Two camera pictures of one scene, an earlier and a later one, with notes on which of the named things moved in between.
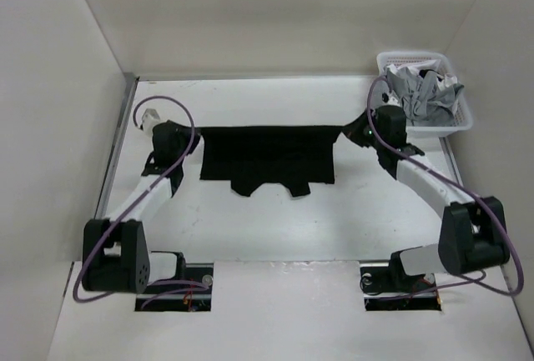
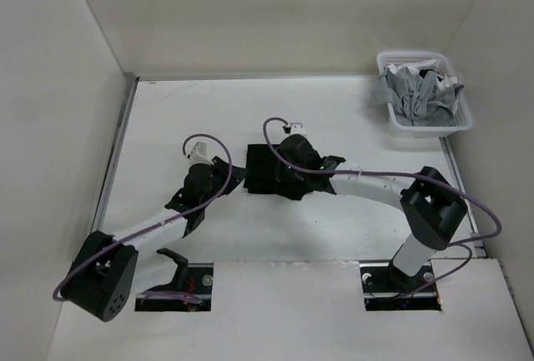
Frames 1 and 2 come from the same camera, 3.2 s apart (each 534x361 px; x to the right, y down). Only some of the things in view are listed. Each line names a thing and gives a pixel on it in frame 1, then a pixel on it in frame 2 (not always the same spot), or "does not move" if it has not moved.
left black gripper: x=184 y=131 -> x=237 y=177
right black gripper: x=353 y=129 -> x=284 y=176
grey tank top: x=426 y=100 does not move
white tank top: x=430 y=65 does not move
